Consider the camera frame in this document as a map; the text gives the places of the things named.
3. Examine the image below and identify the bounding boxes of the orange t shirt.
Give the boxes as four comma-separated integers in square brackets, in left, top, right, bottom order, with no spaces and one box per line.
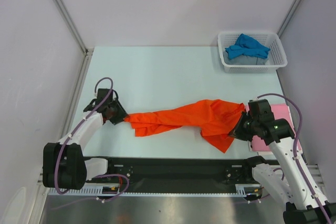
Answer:
[124,99,246,153]

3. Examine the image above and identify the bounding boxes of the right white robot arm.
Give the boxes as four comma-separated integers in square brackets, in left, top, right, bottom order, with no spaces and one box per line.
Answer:
[230,99,335,223]

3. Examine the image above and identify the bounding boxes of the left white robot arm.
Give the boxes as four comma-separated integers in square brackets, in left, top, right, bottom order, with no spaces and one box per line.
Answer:
[42,89,128,194]

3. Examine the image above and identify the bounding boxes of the white folded t shirt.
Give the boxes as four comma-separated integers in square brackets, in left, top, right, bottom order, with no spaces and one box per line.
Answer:
[256,150,305,159]

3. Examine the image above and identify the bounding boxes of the pink folded t shirt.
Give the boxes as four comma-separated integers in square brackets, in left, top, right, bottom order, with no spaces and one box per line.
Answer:
[249,103,295,152]

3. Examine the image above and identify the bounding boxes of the grey t shirt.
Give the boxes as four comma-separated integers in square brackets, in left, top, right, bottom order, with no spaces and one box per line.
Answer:
[223,52,268,66]

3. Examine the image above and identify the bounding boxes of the white plastic basket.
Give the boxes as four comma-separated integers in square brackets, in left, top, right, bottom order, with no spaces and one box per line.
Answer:
[217,31,288,73]

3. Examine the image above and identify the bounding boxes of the blue t shirt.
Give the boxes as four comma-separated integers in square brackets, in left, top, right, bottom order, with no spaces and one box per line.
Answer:
[225,34,270,59]

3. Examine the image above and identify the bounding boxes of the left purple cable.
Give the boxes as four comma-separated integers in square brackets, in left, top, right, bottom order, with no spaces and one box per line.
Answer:
[54,77,131,196]

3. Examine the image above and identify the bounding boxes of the purple cable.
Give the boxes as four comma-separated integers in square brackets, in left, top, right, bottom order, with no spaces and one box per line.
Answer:
[54,77,131,196]
[233,92,334,224]

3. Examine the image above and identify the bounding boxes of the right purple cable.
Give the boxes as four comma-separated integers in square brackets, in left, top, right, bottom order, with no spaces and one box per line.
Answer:
[233,92,334,224]

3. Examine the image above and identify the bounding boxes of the white cable duct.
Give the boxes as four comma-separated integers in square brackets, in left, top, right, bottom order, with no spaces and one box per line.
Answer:
[62,184,263,198]

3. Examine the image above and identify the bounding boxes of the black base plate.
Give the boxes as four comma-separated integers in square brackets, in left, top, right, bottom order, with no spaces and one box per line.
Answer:
[91,157,257,193]

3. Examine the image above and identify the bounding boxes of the left corner aluminium post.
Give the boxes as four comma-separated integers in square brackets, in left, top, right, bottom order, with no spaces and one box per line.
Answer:
[52,0,88,55]

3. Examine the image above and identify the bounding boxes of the corner aluminium post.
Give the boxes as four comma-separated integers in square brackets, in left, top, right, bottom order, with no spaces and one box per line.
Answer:
[52,0,88,55]
[277,0,303,38]

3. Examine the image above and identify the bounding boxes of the right corner aluminium post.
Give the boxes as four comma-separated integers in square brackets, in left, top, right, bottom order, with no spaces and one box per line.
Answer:
[277,0,303,38]

